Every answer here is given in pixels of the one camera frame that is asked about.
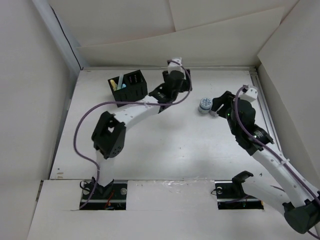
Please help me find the blue patterned tape roll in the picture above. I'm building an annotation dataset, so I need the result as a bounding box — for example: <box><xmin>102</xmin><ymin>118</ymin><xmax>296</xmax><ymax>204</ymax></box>
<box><xmin>198</xmin><ymin>97</ymin><xmax>213</xmax><ymax>114</ymax></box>

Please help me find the pale green highlighter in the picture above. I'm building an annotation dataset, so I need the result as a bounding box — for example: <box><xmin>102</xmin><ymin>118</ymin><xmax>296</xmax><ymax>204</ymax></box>
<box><xmin>118</xmin><ymin>73</ymin><xmax>124</xmax><ymax>89</ymax></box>

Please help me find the yellow highlighter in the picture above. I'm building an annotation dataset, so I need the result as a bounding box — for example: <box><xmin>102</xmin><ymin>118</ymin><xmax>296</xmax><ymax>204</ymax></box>
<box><xmin>110</xmin><ymin>79</ymin><xmax>118</xmax><ymax>91</ymax></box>

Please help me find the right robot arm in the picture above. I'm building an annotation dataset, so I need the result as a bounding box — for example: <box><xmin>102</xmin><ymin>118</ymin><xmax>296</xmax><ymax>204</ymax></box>
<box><xmin>210</xmin><ymin>88</ymin><xmax>320</xmax><ymax>234</ymax></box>

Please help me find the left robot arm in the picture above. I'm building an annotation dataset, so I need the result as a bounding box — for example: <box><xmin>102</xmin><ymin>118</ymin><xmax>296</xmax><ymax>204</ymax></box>
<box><xmin>91</xmin><ymin>70</ymin><xmax>192</xmax><ymax>199</ymax></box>

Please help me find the black slotted organizer box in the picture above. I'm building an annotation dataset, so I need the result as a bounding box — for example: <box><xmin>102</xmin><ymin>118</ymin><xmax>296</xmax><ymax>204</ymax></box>
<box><xmin>107</xmin><ymin>70</ymin><xmax>148</xmax><ymax>103</ymax></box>

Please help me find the white foam board backdrop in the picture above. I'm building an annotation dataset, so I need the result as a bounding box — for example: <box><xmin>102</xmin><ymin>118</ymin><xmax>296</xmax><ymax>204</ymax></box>
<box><xmin>78</xmin><ymin>7</ymin><xmax>283</xmax><ymax>67</ymax></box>

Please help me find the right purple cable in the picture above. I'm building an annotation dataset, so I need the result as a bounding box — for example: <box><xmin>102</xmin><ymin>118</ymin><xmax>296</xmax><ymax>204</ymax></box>
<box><xmin>231</xmin><ymin>84</ymin><xmax>320</xmax><ymax>240</ymax></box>

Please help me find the purple cable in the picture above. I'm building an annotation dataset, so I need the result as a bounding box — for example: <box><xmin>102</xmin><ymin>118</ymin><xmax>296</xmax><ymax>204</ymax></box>
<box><xmin>73</xmin><ymin>59</ymin><xmax>193</xmax><ymax>210</ymax></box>
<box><xmin>231</xmin><ymin>84</ymin><xmax>320</xmax><ymax>240</ymax></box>

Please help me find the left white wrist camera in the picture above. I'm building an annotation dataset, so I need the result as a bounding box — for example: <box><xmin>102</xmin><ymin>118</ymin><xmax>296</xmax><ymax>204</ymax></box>
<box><xmin>167</xmin><ymin>57</ymin><xmax>184</xmax><ymax>74</ymax></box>

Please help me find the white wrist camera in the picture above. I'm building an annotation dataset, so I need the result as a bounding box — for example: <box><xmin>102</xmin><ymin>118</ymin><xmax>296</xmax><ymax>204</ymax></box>
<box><xmin>167</xmin><ymin>57</ymin><xmax>184</xmax><ymax>74</ymax></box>
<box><xmin>240</xmin><ymin>85</ymin><xmax>258</xmax><ymax>103</ymax></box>

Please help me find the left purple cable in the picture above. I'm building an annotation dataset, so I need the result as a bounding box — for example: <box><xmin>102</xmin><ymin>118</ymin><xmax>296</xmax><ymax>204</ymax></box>
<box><xmin>73</xmin><ymin>59</ymin><xmax>193</xmax><ymax>210</ymax></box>

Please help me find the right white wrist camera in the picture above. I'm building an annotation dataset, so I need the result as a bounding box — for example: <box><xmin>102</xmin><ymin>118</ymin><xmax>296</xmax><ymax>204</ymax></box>
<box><xmin>240</xmin><ymin>85</ymin><xmax>258</xmax><ymax>103</ymax></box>

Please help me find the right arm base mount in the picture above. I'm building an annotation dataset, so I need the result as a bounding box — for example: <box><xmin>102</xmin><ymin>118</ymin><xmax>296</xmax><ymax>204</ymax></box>
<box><xmin>211</xmin><ymin>180</ymin><xmax>264</xmax><ymax>211</ymax></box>

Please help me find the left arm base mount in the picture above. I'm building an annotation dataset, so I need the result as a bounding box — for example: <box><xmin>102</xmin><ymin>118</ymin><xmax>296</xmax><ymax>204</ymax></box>
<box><xmin>79</xmin><ymin>181</ymin><xmax>128</xmax><ymax>211</ymax></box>

